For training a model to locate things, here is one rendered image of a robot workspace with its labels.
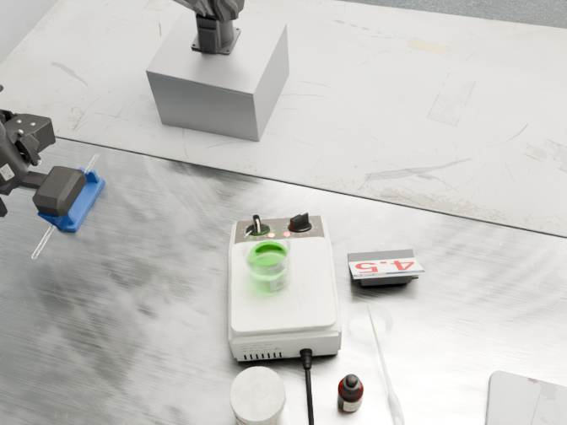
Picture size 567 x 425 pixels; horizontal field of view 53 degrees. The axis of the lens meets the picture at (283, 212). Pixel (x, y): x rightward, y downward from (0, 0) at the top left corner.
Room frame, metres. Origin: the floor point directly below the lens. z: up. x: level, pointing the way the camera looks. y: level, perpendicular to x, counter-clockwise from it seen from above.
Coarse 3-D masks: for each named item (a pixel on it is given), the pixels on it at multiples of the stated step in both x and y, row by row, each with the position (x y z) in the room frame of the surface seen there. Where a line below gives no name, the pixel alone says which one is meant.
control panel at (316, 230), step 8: (312, 216) 0.47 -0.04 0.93; (320, 216) 0.46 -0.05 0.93; (240, 224) 0.46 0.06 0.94; (248, 224) 0.46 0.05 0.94; (272, 224) 0.45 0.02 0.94; (280, 224) 0.45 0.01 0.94; (288, 224) 0.45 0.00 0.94; (312, 224) 0.44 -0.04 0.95; (320, 224) 0.44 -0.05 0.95; (240, 232) 0.44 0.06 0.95; (288, 232) 0.43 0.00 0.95; (304, 232) 0.42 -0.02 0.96; (312, 232) 0.42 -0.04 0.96; (320, 232) 0.42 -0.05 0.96; (240, 240) 0.41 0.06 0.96
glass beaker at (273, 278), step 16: (256, 240) 0.36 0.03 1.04; (272, 240) 0.36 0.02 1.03; (288, 240) 0.35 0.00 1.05; (240, 256) 0.33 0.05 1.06; (288, 256) 0.33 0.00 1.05; (256, 272) 0.32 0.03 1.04; (272, 272) 0.31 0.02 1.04; (288, 272) 0.33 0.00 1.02; (256, 288) 0.32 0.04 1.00; (272, 288) 0.31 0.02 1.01; (288, 288) 0.32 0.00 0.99
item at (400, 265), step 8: (352, 264) 0.39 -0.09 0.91; (360, 264) 0.39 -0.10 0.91; (368, 264) 0.39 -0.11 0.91; (376, 264) 0.39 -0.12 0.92; (384, 264) 0.39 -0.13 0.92; (392, 264) 0.38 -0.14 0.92; (400, 264) 0.38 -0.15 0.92; (408, 264) 0.38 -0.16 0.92; (416, 264) 0.38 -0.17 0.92; (360, 272) 0.37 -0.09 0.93; (368, 272) 0.37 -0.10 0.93; (376, 272) 0.36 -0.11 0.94
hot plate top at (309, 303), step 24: (312, 240) 0.39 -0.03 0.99; (240, 264) 0.36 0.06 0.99; (312, 264) 0.35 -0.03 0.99; (240, 288) 0.33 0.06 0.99; (312, 288) 0.32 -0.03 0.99; (240, 312) 0.30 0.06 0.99; (264, 312) 0.30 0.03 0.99; (288, 312) 0.29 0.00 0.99; (312, 312) 0.29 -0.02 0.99; (336, 312) 0.29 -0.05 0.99
